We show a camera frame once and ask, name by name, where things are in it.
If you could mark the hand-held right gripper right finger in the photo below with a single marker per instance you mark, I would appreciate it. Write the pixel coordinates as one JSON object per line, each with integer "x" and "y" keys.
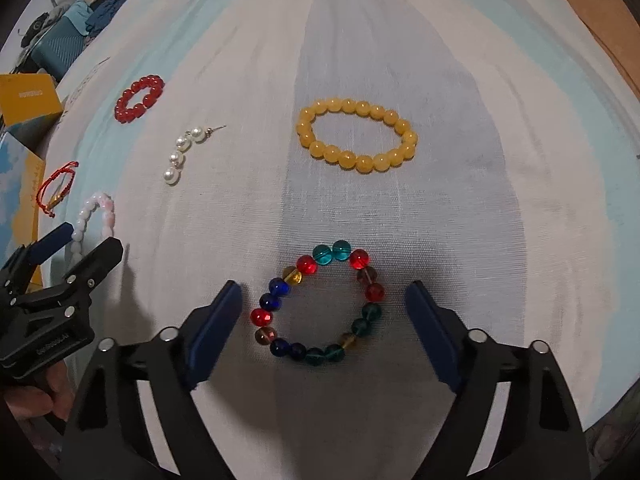
{"x": 430, "y": 332}

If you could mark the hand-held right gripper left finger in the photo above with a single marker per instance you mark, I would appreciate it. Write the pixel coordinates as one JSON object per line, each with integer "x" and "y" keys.
{"x": 215, "y": 332}

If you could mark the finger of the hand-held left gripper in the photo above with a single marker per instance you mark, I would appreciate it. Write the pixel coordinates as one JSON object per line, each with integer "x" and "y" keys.
{"x": 95, "y": 265}
{"x": 50, "y": 245}

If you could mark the blue and yellow box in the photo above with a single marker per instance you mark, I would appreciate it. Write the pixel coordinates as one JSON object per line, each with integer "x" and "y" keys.
{"x": 17, "y": 185}

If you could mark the white pearl drop earring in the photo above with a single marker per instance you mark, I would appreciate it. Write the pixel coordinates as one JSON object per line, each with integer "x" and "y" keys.
{"x": 170, "y": 176}

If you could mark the person's left hand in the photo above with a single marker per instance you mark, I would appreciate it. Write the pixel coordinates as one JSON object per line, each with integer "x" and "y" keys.
{"x": 45, "y": 400}

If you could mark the small yellow cardboard box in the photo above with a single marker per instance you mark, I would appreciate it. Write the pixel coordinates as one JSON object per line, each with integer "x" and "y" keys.
{"x": 30, "y": 100}

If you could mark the teal ribbed suitcase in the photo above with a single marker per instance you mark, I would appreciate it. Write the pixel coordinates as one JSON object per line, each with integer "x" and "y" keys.
{"x": 57, "y": 50}

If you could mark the light blue cloth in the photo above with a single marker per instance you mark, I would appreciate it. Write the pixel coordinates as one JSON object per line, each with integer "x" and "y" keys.
{"x": 80, "y": 15}

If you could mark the dark blue cloth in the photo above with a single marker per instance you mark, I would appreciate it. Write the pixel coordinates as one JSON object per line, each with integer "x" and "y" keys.
{"x": 105, "y": 15}

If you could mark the striped bed sheet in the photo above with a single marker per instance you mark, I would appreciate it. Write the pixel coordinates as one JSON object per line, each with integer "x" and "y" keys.
{"x": 350, "y": 50}

